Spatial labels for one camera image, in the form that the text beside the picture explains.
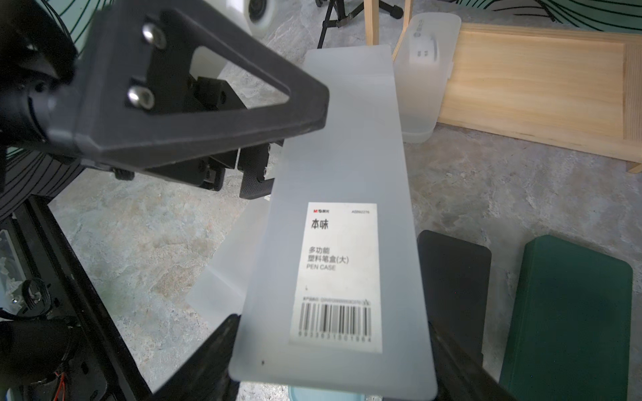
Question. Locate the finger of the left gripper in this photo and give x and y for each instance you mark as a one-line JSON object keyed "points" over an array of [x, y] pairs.
{"points": [[131, 104], [208, 172]]}

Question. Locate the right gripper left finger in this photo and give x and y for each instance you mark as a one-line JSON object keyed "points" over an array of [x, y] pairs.
{"points": [[205, 375]]}

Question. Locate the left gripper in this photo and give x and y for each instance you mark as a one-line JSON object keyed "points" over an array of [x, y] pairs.
{"points": [[41, 41]]}

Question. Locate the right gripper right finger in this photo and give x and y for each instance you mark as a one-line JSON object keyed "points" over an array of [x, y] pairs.
{"points": [[458, 376]]}

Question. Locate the black pencil case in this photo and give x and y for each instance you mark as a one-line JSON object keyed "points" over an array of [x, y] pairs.
{"points": [[455, 276]]}

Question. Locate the dark green pencil case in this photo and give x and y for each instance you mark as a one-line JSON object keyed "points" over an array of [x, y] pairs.
{"points": [[569, 337]]}

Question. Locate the translucent case with barcode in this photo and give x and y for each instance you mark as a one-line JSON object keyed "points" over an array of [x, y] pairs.
{"points": [[335, 300]]}

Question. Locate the translucent rectangular pencil case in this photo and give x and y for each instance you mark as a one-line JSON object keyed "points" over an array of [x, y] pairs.
{"points": [[221, 289]]}

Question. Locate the light blue pencil case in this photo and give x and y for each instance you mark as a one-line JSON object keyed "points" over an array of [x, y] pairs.
{"points": [[306, 394]]}

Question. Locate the rounded translucent pencil case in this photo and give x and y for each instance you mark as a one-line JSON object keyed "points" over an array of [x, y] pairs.
{"points": [[423, 66]]}

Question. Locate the wooden two-tier shelf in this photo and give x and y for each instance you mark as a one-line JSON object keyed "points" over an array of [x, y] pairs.
{"points": [[577, 90]]}

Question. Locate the black mini tripod stand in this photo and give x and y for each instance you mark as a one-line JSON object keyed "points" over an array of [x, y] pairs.
{"points": [[337, 17]]}

